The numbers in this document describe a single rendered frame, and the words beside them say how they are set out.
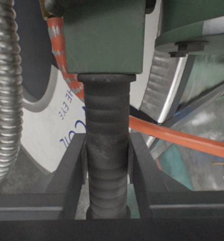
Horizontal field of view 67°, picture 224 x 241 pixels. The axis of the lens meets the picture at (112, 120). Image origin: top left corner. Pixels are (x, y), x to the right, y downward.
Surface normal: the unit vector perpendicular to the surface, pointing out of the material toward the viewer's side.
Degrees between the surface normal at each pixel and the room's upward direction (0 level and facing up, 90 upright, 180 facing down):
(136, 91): 90
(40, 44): 20
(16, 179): 0
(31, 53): 11
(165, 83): 89
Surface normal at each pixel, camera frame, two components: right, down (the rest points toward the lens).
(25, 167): 0.65, -0.22
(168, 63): -0.66, 0.29
